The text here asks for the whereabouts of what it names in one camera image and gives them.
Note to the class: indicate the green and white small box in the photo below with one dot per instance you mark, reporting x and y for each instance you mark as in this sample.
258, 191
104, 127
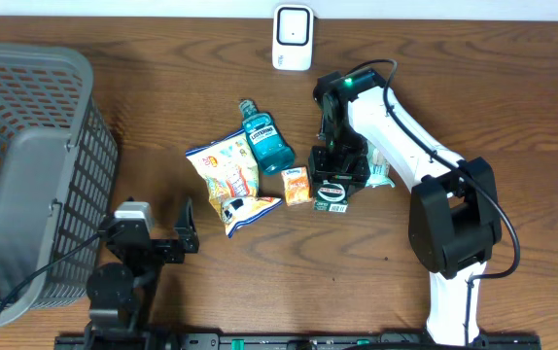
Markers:
331, 197

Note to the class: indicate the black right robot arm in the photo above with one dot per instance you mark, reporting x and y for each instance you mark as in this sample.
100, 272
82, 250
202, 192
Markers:
453, 223

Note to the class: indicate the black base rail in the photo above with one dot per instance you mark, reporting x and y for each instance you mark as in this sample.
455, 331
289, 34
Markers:
213, 341

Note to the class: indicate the orange tissue pack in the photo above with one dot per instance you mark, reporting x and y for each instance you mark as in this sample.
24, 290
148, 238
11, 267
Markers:
296, 186

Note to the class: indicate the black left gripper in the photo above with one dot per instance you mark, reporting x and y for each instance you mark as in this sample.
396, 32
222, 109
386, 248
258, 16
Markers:
173, 251

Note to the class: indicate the grey plastic shopping basket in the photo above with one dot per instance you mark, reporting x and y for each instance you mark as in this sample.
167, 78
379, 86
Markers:
58, 162

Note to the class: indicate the white barcode scanner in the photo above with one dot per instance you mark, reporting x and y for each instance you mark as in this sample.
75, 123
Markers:
292, 45

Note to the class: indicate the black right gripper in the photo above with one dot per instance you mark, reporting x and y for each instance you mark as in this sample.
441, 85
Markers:
354, 177

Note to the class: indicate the teal wet wipes pack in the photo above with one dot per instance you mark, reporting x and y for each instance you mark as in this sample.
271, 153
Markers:
378, 168

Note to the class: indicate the teal mouthwash bottle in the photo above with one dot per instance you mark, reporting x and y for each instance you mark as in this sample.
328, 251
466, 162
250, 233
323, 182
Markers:
269, 147

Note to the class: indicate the yellow chips bag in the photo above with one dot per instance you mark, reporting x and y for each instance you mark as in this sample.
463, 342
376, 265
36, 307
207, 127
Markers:
232, 178

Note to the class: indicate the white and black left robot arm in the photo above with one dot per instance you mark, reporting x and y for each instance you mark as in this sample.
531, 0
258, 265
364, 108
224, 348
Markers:
122, 293

